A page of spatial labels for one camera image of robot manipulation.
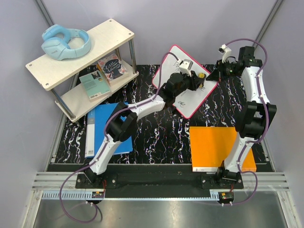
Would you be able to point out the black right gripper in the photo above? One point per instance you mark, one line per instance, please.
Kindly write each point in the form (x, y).
(217, 75)

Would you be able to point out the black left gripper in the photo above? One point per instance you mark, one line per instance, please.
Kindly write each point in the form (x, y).
(194, 81)

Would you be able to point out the yellow whiteboard eraser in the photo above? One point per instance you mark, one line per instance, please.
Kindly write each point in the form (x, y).
(201, 75)

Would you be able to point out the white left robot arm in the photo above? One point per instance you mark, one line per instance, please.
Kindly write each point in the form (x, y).
(122, 121)

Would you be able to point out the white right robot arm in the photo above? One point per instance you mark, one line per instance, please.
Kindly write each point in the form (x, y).
(252, 122)

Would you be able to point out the Little Women book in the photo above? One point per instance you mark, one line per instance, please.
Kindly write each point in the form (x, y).
(112, 68)

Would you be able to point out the orange book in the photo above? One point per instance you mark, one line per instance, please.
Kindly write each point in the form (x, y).
(213, 146)

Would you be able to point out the teal paperback book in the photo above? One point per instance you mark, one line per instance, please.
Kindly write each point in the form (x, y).
(95, 85)

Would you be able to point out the blue folder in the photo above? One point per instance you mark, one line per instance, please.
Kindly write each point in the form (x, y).
(96, 121)

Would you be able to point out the light blue headphones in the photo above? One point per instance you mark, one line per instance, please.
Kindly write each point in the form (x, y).
(56, 39)

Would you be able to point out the white two-tier shelf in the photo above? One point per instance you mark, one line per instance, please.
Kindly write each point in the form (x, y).
(106, 37)

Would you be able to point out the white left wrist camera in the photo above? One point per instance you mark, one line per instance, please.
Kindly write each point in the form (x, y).
(185, 66)

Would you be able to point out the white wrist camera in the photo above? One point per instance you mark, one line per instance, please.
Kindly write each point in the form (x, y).
(225, 51)
(185, 66)

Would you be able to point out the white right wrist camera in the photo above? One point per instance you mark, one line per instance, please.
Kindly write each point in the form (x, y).
(225, 51)

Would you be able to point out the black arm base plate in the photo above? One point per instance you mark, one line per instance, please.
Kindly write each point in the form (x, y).
(115, 180)

